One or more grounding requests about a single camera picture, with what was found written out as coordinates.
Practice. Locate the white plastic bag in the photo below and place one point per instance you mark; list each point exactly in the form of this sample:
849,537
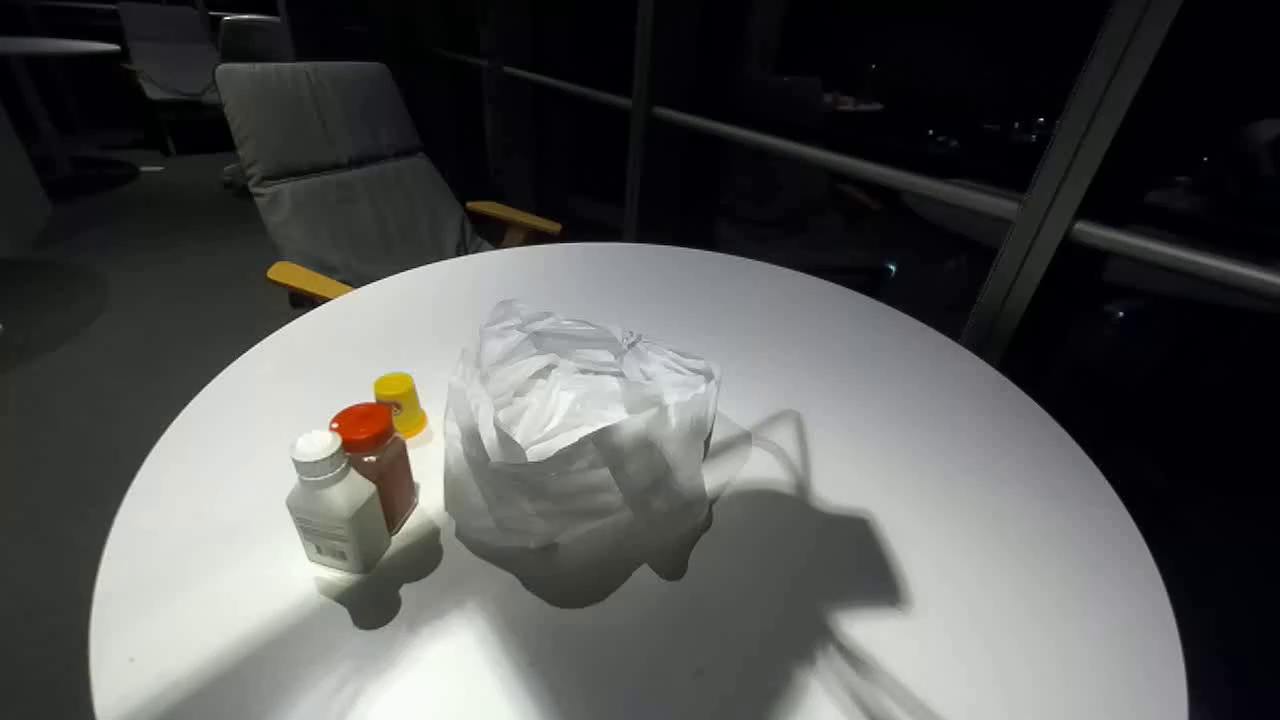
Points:
574,454

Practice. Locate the small yellow container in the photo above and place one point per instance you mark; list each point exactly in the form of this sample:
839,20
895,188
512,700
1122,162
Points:
401,400

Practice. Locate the red-capped spice jar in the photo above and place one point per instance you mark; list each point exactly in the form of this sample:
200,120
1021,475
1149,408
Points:
387,469

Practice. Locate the horizontal metal railing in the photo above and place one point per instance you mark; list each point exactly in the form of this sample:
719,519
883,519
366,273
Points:
934,188

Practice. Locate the grey armchair with wooden armrests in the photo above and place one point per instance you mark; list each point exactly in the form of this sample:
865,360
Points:
333,173

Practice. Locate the grey background chair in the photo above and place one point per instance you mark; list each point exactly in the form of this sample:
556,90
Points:
170,54

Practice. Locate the round dark background table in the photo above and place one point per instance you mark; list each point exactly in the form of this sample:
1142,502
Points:
52,46

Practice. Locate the thin vertical metal post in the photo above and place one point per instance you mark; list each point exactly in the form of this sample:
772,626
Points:
647,105

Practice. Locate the slanted metal window post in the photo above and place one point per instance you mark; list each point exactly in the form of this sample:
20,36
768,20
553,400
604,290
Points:
1067,173

